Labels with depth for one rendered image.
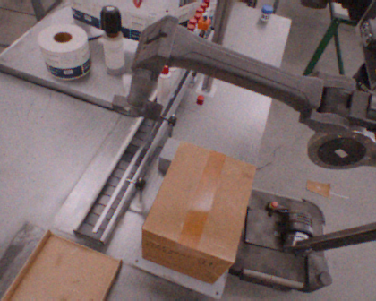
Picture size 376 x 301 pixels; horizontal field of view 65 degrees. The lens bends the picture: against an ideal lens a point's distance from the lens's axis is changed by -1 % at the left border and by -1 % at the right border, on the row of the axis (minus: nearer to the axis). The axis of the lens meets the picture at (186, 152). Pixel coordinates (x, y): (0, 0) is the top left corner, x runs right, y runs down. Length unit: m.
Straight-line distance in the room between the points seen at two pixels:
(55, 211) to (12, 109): 0.53
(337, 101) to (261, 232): 1.25
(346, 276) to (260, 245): 0.69
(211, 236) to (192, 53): 0.45
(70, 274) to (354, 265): 1.79
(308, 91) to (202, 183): 0.38
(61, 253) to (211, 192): 0.53
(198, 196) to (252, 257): 0.99
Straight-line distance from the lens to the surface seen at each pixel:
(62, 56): 1.38
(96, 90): 1.39
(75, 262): 1.06
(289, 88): 0.60
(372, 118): 0.67
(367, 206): 2.58
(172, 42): 0.54
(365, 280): 2.32
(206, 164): 0.87
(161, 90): 1.25
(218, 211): 0.81
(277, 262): 1.80
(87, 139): 1.28
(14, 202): 1.20
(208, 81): 1.45
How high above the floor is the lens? 1.84
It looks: 55 degrees down
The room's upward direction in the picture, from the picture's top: 12 degrees clockwise
